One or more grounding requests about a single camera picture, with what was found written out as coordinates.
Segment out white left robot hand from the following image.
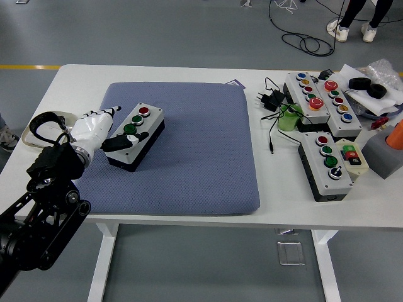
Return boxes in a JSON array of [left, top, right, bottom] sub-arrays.
[[69, 105, 150, 154]]

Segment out grey four-button control box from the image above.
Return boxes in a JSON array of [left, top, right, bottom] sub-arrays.
[[103, 102, 166, 173], [297, 131, 353, 203]]

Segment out five-button box, mushroom button end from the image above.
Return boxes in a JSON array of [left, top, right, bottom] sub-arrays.
[[282, 72, 331, 132]]

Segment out five-button box, blue button end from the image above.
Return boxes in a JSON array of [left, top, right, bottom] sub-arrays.
[[314, 79, 363, 142]]

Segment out beige oval tray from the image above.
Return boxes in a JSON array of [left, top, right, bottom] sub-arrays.
[[21, 110, 79, 148]]

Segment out blue-grey padded mat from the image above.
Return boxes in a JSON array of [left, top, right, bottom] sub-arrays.
[[75, 82, 261, 216]]

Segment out white table leg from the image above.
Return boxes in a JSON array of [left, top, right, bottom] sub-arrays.
[[311, 229, 343, 302], [87, 222, 120, 302]]

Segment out purple-edged label card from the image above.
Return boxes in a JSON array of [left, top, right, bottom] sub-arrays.
[[225, 78, 246, 91]]

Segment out black power adapter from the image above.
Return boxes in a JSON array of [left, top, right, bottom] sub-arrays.
[[253, 89, 286, 112]]

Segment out green plastic cylinder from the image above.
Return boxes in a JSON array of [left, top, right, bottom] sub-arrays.
[[277, 103, 304, 131]]

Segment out metal floor socket plate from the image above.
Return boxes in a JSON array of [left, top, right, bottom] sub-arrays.
[[276, 241, 306, 267]]

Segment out white foam sheet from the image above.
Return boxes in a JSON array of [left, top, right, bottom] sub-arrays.
[[338, 64, 403, 116]]

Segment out person with white shoes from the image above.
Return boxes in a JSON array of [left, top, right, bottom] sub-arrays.
[[326, 0, 394, 43]]

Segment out blue bowl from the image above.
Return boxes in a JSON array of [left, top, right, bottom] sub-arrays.
[[355, 105, 403, 120]]

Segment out grey foam block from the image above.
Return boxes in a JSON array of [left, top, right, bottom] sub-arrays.
[[361, 124, 403, 180]]

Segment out clear bubble wrap bag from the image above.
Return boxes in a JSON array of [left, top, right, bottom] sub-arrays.
[[366, 59, 402, 95]]

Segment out orange cylinder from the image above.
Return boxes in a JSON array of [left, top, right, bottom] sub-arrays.
[[386, 118, 403, 151]]

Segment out black adapter cord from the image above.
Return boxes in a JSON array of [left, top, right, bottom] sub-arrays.
[[260, 77, 303, 155]]

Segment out black floor cable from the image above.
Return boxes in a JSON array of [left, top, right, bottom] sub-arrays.
[[267, 0, 347, 57]]

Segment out white floor cord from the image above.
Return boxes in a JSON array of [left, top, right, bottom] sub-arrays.
[[273, 0, 298, 16]]

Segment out cream three-button switch box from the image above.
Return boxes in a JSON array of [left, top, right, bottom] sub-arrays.
[[334, 138, 369, 182]]

